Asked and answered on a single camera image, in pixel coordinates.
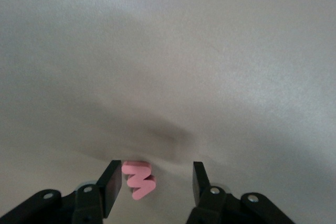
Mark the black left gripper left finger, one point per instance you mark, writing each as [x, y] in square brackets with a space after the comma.
[105, 192]

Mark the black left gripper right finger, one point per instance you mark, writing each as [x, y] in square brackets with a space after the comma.
[204, 190]

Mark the red foam letter m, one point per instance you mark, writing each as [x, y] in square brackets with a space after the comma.
[140, 179]

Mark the brown table cover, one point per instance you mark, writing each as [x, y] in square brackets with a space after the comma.
[157, 51]

